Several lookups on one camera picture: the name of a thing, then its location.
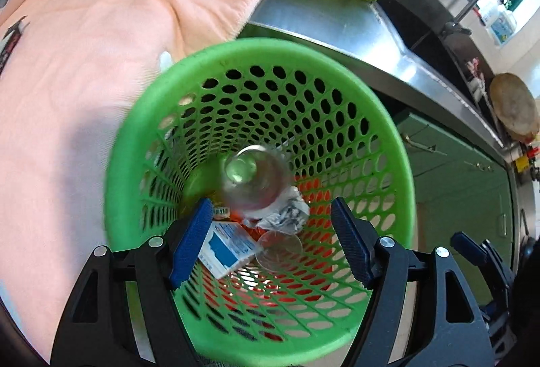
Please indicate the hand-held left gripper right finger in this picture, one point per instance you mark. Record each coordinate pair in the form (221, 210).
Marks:
(352, 242)

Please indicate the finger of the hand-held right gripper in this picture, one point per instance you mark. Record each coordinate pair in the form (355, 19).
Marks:
(464, 242)
(493, 310)

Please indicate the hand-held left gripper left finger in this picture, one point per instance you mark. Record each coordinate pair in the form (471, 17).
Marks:
(192, 240)

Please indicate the blue white carton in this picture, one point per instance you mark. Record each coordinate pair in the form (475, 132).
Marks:
(228, 251)

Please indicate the pink tinted clear plastic cup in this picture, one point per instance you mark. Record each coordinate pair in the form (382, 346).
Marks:
(257, 185)

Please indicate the green plastic basket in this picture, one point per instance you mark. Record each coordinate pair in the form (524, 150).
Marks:
(337, 105)

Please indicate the green cabinet door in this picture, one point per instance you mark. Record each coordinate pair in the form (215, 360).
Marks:
(455, 190)

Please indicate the round wooden board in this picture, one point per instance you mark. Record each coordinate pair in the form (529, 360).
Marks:
(514, 105)

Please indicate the pink flower towel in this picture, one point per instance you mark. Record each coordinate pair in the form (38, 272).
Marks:
(84, 97)

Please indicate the steel sink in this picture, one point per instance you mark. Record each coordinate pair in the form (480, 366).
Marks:
(430, 42)

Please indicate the dish soap bottle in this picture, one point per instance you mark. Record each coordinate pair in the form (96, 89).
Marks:
(502, 25)

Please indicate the metal faucet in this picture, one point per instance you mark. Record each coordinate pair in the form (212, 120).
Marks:
(468, 4)

